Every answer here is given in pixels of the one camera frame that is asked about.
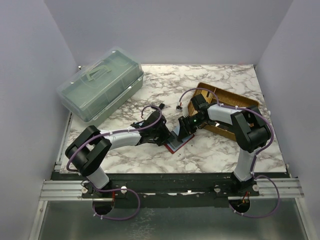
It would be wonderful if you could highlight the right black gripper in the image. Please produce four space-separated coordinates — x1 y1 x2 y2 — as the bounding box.
177 114 207 141

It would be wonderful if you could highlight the red leather card holder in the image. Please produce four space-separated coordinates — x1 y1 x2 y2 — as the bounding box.
164 126 195 154

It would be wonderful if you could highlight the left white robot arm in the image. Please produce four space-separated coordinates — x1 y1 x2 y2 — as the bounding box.
65 110 173 198

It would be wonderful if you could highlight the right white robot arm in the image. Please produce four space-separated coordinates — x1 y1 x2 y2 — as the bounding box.
177 94 274 196

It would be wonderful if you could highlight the black T-shaped tool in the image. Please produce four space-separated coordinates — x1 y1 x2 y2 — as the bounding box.
159 103 165 110

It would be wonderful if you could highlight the woven bamboo organizer tray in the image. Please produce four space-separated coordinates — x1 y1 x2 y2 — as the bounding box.
192 82 260 142

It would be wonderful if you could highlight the green plastic storage box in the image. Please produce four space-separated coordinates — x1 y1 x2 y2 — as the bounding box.
57 48 144 126

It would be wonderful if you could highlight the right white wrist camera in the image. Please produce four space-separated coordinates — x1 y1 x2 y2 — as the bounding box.
176 101 189 117

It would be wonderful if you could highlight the aluminium extrusion rail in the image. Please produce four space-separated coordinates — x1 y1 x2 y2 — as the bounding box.
39 176 304 202

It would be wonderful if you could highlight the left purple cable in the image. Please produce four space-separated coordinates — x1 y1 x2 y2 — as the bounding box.
66 104 163 221

